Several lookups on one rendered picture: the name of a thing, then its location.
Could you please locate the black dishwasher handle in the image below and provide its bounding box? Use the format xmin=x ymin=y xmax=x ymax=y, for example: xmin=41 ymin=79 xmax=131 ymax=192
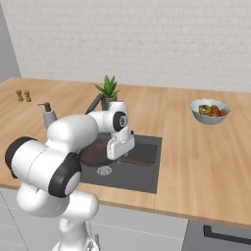
xmin=202 ymin=224 xmax=251 ymax=246

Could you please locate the grey soap dispenser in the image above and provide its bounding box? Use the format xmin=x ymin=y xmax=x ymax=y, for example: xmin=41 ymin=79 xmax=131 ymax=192
xmin=36 ymin=101 xmax=59 ymax=129

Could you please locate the pale blue bowl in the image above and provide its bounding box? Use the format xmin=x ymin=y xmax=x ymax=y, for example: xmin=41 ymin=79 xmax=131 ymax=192
xmin=189 ymin=98 xmax=232 ymax=126

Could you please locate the dark grey sink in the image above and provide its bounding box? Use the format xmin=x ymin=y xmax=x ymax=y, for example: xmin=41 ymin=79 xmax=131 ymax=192
xmin=78 ymin=131 xmax=164 ymax=195

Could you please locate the red orange fruit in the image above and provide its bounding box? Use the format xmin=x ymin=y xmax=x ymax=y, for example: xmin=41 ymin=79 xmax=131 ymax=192
xmin=209 ymin=104 xmax=228 ymax=118

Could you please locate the grey dishwasher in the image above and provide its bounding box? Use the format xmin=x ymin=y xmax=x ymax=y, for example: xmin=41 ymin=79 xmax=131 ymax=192
xmin=181 ymin=219 xmax=251 ymax=251

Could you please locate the dark brown round pan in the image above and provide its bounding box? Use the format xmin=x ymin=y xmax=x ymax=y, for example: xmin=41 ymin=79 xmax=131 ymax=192
xmin=79 ymin=139 xmax=115 ymax=168

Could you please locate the yellow green fruit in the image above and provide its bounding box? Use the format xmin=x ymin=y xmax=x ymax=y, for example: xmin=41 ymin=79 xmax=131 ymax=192
xmin=198 ymin=104 xmax=212 ymax=117

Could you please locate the green plant in pot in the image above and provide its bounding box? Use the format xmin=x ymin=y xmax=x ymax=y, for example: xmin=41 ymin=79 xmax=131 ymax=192
xmin=94 ymin=75 xmax=121 ymax=111

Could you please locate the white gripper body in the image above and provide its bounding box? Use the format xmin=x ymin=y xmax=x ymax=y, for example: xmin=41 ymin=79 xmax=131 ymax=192
xmin=106 ymin=134 xmax=136 ymax=162

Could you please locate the white drawer front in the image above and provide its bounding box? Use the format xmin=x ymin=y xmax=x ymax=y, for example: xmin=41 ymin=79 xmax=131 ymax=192
xmin=88 ymin=203 xmax=190 ymax=242

